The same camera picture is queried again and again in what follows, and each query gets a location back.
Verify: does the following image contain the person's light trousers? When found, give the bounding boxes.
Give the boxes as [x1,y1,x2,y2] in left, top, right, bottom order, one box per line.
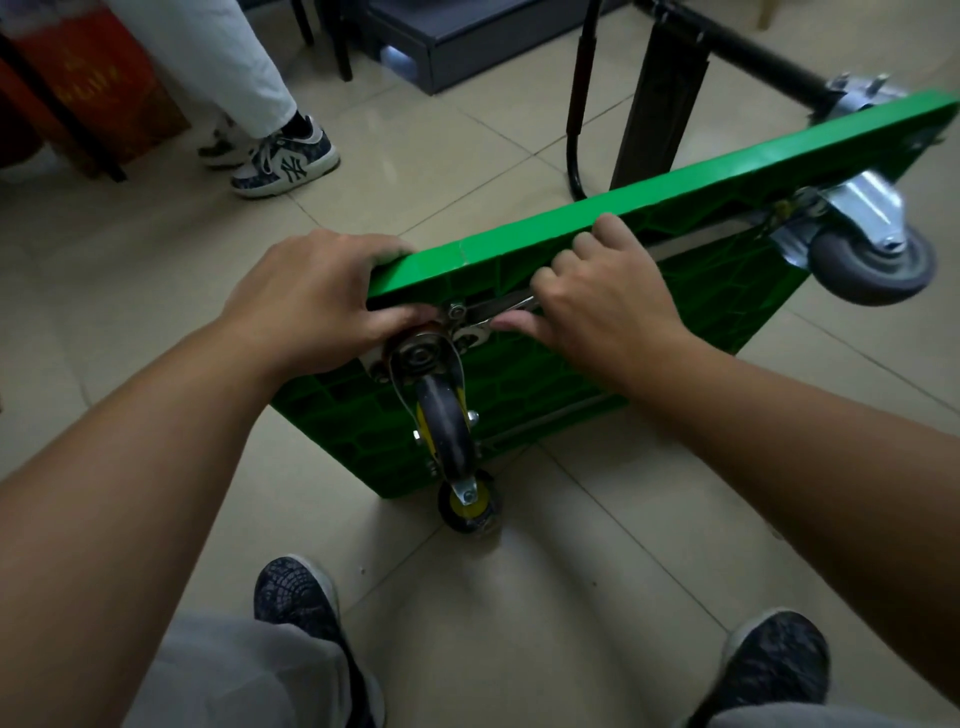
[123,614,939,728]

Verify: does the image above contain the person's dark shoe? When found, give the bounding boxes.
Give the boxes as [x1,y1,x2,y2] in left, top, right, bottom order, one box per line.
[253,554,388,728]
[686,607,832,728]

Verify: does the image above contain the person's right forearm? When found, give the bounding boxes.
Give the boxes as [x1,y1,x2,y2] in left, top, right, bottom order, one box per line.
[637,341,960,706]

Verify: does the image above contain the person's left forearm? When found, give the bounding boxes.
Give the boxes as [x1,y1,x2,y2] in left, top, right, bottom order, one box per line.
[0,318,279,728]

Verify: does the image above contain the silver wrench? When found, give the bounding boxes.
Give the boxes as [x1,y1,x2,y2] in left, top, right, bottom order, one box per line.
[457,293,543,348]

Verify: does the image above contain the green platform trolley deck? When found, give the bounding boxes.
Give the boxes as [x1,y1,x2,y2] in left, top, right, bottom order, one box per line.
[271,0,960,500]

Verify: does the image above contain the person's right hand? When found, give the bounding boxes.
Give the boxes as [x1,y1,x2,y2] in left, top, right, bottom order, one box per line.
[491,212,703,399]

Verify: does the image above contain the person's left hand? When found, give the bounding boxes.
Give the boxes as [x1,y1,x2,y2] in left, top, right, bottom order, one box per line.
[217,228,440,380]

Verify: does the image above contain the grey caster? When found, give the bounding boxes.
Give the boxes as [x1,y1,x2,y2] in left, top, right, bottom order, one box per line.
[772,170,939,307]

